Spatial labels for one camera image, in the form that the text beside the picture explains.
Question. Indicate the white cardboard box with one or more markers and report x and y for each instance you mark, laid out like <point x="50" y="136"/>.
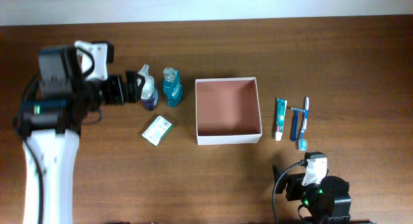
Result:
<point x="227" y="111"/>

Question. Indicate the blue disposable razor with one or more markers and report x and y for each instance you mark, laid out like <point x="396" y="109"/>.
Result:
<point x="293" y="135"/>

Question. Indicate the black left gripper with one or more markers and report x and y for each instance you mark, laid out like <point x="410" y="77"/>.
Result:
<point x="131" y="86"/>

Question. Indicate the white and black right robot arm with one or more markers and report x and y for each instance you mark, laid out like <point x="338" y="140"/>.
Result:
<point x="328" y="202"/>

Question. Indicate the teal mouthwash bottle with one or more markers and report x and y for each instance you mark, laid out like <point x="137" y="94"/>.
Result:
<point x="172" y="86"/>

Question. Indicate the green white soap box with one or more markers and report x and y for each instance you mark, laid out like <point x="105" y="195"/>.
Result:
<point x="157" y="130"/>

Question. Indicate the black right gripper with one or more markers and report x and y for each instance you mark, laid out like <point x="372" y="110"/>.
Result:
<point x="291" y="188"/>

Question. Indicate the blue white toothbrush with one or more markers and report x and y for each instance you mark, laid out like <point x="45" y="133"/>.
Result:
<point x="302" y="143"/>

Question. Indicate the teal toothpaste tube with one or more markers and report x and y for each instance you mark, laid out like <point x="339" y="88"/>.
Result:
<point x="280" y="118"/>

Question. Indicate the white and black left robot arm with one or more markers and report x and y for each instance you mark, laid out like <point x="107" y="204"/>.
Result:
<point x="72" y="82"/>

